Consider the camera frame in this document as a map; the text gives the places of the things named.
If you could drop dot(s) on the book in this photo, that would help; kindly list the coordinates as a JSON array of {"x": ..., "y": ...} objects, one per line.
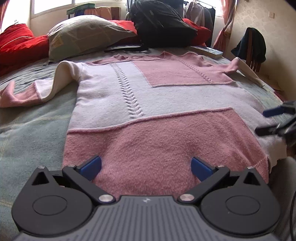
[{"x": 208, "y": 51}]

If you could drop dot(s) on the pink patterned curtain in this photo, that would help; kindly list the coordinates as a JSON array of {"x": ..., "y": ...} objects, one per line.
[{"x": 225, "y": 25}]

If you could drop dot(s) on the window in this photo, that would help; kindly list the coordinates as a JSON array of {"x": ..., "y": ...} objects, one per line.
[{"x": 53, "y": 4}]

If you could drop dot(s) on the pink and white sweater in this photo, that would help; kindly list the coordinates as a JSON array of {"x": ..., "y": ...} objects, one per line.
[{"x": 166, "y": 134}]

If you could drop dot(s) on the row of hanging clothes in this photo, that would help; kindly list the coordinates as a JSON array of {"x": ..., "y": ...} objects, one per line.
[{"x": 196, "y": 14}]

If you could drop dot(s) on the green checked bedspread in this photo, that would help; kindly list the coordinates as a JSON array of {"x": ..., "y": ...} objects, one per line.
[{"x": 32, "y": 129}]

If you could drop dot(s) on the dark green jacket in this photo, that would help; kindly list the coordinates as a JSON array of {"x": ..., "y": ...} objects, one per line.
[{"x": 251, "y": 44}]

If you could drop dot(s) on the side table with cloth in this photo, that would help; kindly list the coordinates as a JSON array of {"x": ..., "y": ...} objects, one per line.
[{"x": 81, "y": 8}]

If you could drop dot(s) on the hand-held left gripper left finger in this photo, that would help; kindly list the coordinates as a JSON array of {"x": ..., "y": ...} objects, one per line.
[{"x": 91, "y": 169}]

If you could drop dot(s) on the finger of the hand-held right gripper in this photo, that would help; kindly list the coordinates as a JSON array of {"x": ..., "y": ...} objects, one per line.
[
  {"x": 271, "y": 112},
  {"x": 266, "y": 131}
]

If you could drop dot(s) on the grey checked pillow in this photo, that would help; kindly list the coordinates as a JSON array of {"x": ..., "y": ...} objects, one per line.
[{"x": 85, "y": 34}]

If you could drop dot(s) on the black backpack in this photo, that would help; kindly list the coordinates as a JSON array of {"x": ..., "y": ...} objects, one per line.
[{"x": 159, "y": 23}]

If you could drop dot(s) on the red quilt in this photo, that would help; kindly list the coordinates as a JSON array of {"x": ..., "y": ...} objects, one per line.
[{"x": 201, "y": 34}]

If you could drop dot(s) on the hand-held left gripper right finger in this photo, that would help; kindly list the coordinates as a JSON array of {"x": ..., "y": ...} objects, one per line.
[{"x": 201, "y": 170}]

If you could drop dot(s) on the wooden chair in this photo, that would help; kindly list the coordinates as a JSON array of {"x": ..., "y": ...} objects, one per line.
[{"x": 254, "y": 66}]

